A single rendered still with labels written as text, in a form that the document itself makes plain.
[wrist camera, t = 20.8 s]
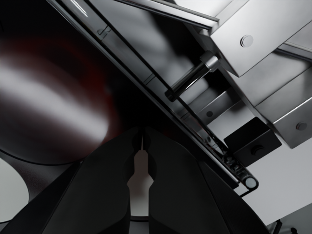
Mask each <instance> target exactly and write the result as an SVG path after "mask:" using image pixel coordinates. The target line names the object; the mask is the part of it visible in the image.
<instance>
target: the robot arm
mask: <svg viewBox="0 0 312 234"><path fill-rule="evenodd" d="M142 137H143V150H145V151H146V152H147V153H148V174H149V175H150V176H151V178H152V179H153V181H154V182H153V183H152V185H151V186H150V188H149V234H271V232H270V231H269V230H268V228H267V227H266V225H265V224H264V223H263V221H262V220H261V219H260V218H259V216H258V215H257V214H256V213H255V212H254V211H253V210H252V208H251V207H250V206H249V205H248V204H247V203H246V202H245V201H244V200H243V199H242V198H241V197H240V196H239V195H238V194H237V193H236V192H235V191H234V190H233V189H232V188H231V187H230V186H229V185H228V184H227V183H226V182H225V181H224V180H223V179H222V178H221V177H220V176H219V175H217V174H216V173H215V172H214V171H213V170H212V169H211V168H210V167H209V166H208V165H207V164H206V163H205V162H204V161H203V160H202V161H198V160H197V159H196V158H195V157H194V156H193V155H192V154H191V153H190V152H189V151H188V150H186V149H185V148H184V147H183V146H181V145H180V144H178V143H177V142H175V141H173V140H172V139H170V138H168V137H167V136H165V135H163V134H162V133H160V132H158V131H157V130H155V129H153V128H151V127H150V126H146V127H139V126H136V127H132V128H131V129H129V130H127V131H125V132H124V133H122V134H120V135H118V136H117V137H115V138H113V139H111V140H109V141H107V142H106V143H104V144H103V145H101V146H100V147H98V148H97V149H95V150H94V151H93V152H92V153H90V154H89V155H88V156H87V157H86V158H85V159H84V160H83V161H81V162H74V163H73V164H72V165H71V166H70V167H69V168H68V169H67V170H65V171H64V172H63V173H62V174H61V175H60V176H59V177H57V178H56V179H55V180H54V181H53V182H52V183H51V184H49V185H48V186H47V187H46V188H45V189H44V190H43V191H41V192H40V193H39V194H38V195H37V196H36V197H35V198H33V199H32V200H31V201H30V202H29V203H28V204H27V205H26V206H24V207H23V208H22V209H21V210H20V211H19V212H18V213H17V214H16V215H15V216H14V217H13V218H12V219H11V220H10V221H9V222H8V224H7V225H6V226H5V227H4V228H3V229H2V230H1V231H0V234H129V228H130V218H131V211H130V189H129V187H128V186H127V183H128V181H129V179H130V178H131V177H132V176H133V175H134V173H135V165H134V156H135V155H136V153H137V152H138V151H139V150H141V146H142Z"/></svg>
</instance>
